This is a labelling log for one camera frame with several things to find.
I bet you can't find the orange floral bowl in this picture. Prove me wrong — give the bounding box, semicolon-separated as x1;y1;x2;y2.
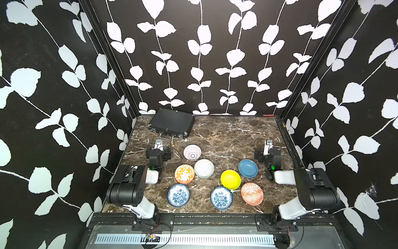
174;165;195;184

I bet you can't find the white red-patterned bowl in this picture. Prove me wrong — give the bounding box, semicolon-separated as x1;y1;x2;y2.
183;144;202;161

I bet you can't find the blue floral bowl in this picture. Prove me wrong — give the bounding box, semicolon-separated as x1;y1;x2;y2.
167;184;190;208
210;186;233;210

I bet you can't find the white green-patterned bowl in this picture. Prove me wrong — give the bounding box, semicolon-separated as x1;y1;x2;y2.
194;159;215;178

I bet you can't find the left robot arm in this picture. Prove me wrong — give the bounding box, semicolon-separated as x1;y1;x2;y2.
106;146;172;224

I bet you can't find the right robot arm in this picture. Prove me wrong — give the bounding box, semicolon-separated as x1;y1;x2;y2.
254;147;341;220

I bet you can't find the blue-grey bowl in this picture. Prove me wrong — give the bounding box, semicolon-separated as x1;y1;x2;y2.
238;159;259;178

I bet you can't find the black flat case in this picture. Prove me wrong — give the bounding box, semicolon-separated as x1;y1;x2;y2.
148;108;195;138

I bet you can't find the orange geometric bowl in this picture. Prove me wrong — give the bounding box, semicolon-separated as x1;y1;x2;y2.
241;182;264;206

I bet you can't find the lime yellow bowl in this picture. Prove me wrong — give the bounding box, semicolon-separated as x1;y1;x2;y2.
220;170;241;190

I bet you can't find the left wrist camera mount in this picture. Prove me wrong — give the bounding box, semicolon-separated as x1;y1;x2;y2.
154;139;164;151

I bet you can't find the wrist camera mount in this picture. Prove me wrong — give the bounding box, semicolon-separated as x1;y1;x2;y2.
263;140;273;156
154;139;164;151

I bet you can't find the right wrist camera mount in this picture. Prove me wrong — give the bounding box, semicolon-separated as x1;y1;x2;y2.
263;140;273;156

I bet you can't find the black front rail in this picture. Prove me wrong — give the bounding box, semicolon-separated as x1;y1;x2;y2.
86;213;339;233

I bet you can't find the white slotted cable duct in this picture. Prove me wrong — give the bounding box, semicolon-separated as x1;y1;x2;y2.
94;233;276;247

